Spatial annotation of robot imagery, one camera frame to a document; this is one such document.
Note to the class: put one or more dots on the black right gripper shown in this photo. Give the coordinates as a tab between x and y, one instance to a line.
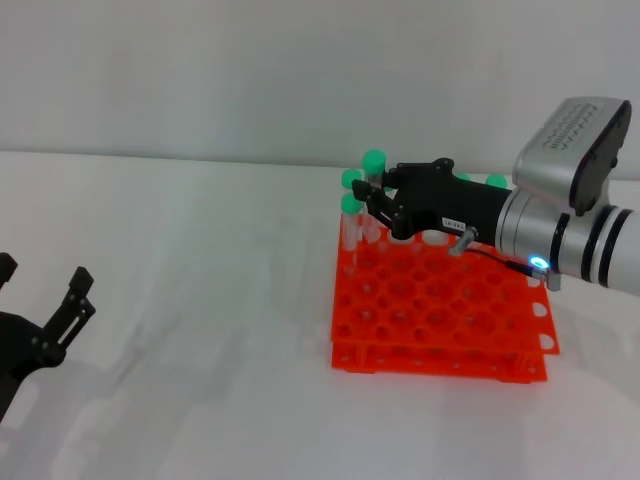
440	205

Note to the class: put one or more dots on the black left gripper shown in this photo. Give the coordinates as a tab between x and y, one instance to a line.
20	350

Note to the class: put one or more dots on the green capped clear test tube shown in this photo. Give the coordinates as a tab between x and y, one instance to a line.
374	161
350	206
350	179
464	177
495	181

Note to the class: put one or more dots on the orange test tube rack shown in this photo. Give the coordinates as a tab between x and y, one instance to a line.
440	320

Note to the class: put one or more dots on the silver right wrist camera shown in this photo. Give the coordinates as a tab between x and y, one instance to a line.
560	150

